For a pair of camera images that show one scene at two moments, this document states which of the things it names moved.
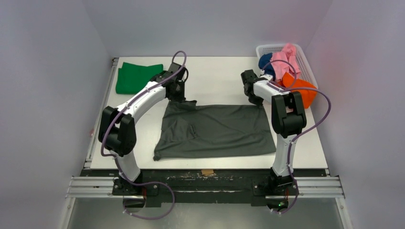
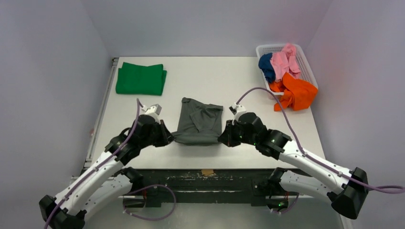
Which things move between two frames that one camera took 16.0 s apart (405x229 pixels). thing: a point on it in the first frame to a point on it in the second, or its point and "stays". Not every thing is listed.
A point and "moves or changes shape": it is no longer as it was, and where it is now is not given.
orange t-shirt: (308, 91) stays
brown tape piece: (205, 172) stays
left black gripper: (181, 97) to (166, 137)
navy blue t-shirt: (263, 59) stays
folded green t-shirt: (132, 78) stays
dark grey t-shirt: (189, 130) moves or changes shape
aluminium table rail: (90, 153) stays
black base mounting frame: (202, 188) stays
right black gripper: (251, 93) to (229, 134)
